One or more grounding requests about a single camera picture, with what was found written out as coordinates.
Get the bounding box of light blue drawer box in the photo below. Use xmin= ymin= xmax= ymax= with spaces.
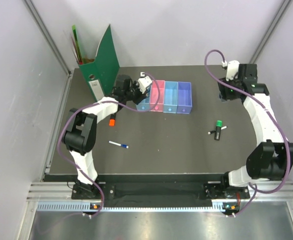
xmin=136 ymin=97 xmax=150 ymax=112

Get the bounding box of green lever arch binder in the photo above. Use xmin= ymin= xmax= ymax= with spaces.
xmin=71 ymin=25 xmax=120 ymax=101

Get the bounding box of pink drawer box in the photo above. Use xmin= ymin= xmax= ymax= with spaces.
xmin=149 ymin=80 xmax=166 ymax=112

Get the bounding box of orange highlighter marker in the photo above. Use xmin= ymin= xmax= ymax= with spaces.
xmin=109 ymin=113 xmax=116 ymax=127

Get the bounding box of teal blue drawer box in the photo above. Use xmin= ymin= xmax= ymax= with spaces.
xmin=163 ymin=81 xmax=178 ymax=114

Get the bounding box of green highlighter marker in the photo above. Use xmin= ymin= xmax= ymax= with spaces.
xmin=214 ymin=120 xmax=223 ymax=141

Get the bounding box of purple drawer box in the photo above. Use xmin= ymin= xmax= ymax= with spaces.
xmin=176 ymin=81 xmax=193 ymax=114

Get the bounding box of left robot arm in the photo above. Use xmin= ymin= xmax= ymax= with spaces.
xmin=61 ymin=73 xmax=152 ymax=199

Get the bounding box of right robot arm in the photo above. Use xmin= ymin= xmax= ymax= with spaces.
xmin=218 ymin=60 xmax=287 ymax=198

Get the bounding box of black white pen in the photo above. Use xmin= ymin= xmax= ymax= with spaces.
xmin=207 ymin=126 xmax=227 ymax=135

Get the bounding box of blue white pen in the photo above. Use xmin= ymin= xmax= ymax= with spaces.
xmin=108 ymin=140 xmax=129 ymax=149

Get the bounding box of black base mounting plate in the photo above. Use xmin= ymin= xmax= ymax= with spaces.
xmin=71 ymin=181 xmax=252 ymax=201

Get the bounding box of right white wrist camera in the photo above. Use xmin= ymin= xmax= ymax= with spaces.
xmin=221 ymin=60 xmax=240 ymax=82

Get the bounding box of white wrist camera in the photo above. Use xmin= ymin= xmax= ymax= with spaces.
xmin=221 ymin=60 xmax=240 ymax=82
xmin=137 ymin=72 xmax=153 ymax=95

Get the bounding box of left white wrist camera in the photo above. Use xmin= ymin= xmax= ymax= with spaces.
xmin=137 ymin=72 xmax=153 ymax=95

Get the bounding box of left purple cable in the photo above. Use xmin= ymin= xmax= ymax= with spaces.
xmin=57 ymin=71 xmax=162 ymax=218

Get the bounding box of purple cable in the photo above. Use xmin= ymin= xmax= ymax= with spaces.
xmin=57 ymin=71 xmax=162 ymax=218
xmin=204 ymin=49 xmax=292 ymax=218

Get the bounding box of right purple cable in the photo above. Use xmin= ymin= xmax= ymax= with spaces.
xmin=204 ymin=49 xmax=292 ymax=218

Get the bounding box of grey slotted cable duct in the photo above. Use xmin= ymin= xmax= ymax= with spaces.
xmin=35 ymin=199 xmax=241 ymax=213

